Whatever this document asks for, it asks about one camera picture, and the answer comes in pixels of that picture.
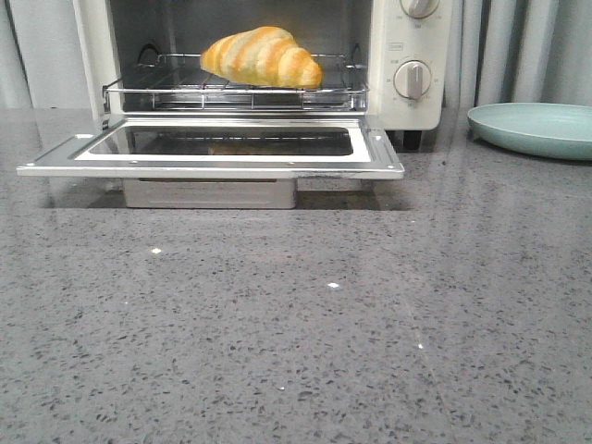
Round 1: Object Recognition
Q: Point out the golden croissant bread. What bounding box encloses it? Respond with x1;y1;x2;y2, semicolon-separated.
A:
200;26;323;90

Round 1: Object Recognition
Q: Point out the glass oven door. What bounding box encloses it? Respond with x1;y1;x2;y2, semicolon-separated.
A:
17;116;404;181

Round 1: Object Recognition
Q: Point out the lower oven knob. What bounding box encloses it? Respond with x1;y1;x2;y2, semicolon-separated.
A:
393;60;432;100

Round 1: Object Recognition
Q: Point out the oven knob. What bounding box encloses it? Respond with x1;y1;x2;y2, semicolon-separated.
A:
393;60;432;100
400;0;439;19

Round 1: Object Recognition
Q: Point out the white Toshiba toaster oven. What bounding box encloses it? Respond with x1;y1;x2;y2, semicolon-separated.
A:
73;1;452;150

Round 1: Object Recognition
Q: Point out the upper oven knob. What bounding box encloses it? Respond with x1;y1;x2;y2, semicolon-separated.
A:
400;0;439;19

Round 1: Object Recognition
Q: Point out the teal round plate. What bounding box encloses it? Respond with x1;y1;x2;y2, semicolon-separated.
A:
467;103;591;161

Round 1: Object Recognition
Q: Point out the chrome oven wire rack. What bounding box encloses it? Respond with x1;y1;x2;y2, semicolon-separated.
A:
102;43;368;113

